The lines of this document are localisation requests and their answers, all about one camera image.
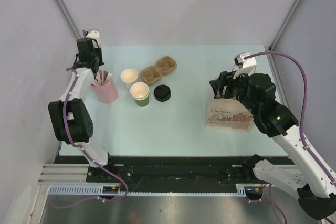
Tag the white straws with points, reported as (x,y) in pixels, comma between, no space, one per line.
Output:
(102,78)

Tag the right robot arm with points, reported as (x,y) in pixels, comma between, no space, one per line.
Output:
(313,189)

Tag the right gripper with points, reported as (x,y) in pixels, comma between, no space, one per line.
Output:
(226,80)

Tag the white cable duct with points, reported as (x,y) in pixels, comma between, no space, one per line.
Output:
(107,190)

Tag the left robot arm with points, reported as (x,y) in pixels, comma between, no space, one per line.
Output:
(69,116)

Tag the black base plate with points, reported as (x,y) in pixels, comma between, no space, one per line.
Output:
(227,170)

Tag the black lid stack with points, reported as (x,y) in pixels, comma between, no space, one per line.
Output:
(162,93)

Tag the paper takeout bag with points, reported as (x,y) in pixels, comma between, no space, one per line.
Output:
(228,114)

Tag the pink straw holder cup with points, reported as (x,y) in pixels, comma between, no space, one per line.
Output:
(106,93)

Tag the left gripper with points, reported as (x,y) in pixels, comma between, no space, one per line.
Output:
(98,50)

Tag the green cup stack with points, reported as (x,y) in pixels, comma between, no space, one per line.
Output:
(140,92)

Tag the aluminium rail frame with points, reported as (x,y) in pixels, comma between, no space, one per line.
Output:
(67,174)

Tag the cardboard cup carrier stack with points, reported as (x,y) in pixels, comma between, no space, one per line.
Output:
(152,74)

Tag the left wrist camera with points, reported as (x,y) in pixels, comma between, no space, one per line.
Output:
(95,35)

